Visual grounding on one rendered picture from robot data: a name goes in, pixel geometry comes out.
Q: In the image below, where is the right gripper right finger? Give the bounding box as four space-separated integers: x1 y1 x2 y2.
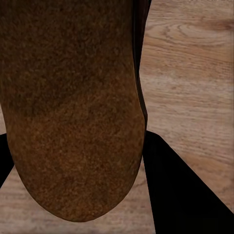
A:
142 131 234 234

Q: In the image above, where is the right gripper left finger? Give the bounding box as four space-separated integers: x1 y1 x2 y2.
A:
0 134 14 188

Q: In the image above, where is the sandal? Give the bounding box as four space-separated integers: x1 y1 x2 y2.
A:
0 0 152 222

